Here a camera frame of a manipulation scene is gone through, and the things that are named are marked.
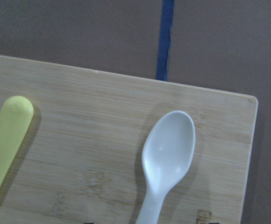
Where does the white plastic spoon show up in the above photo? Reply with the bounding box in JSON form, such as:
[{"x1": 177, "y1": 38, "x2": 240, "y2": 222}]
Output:
[{"x1": 136, "y1": 111, "x2": 196, "y2": 224}]

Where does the bamboo cutting board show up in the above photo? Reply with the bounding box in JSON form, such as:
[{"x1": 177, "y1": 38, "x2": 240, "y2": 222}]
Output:
[{"x1": 0, "y1": 56, "x2": 258, "y2": 224}]

